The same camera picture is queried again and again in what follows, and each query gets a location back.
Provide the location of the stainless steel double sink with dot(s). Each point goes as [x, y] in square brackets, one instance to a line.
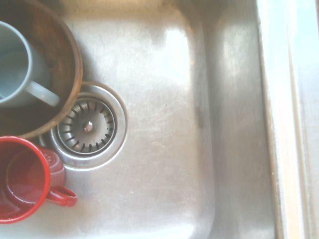
[162, 99]

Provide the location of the steel sink drain strainer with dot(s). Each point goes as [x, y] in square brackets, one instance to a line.
[99, 139]

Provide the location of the brown wooden bowl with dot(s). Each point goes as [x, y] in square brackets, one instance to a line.
[63, 49]

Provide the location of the red ceramic mug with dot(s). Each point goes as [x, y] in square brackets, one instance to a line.
[25, 179]

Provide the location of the grey ceramic mug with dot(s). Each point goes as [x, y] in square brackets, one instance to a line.
[15, 74]

